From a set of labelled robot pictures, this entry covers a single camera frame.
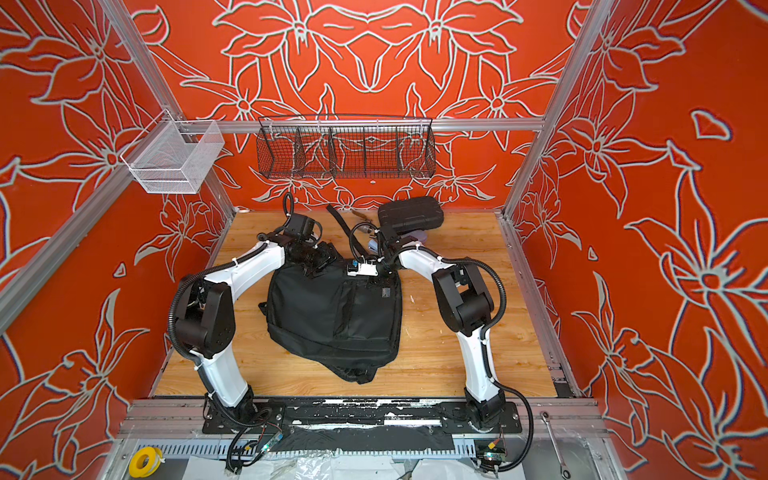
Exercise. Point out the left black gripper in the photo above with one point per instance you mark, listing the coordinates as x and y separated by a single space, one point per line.
329 255

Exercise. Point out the black student backpack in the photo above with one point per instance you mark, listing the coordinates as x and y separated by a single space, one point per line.
349 324

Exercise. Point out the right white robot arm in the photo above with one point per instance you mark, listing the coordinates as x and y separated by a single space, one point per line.
471 299

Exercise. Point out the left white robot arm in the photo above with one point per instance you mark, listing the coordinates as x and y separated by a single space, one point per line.
202 324

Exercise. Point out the black hard zip case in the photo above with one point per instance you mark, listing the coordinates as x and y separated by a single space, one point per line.
418 213

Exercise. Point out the green circuit board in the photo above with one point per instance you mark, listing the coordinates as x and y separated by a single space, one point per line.
490 456

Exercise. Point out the yellow tape roll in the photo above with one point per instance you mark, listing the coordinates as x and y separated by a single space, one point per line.
145 462

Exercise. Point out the silver wrench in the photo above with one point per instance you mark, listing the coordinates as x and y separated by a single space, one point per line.
565 473

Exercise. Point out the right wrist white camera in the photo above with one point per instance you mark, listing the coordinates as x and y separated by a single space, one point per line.
362 268

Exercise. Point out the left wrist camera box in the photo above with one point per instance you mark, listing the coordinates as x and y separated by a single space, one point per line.
301 227

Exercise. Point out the black wire wall basket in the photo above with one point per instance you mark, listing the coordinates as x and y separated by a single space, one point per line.
345 147

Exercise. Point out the white wire mesh basket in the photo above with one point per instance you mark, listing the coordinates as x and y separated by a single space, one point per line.
165 160

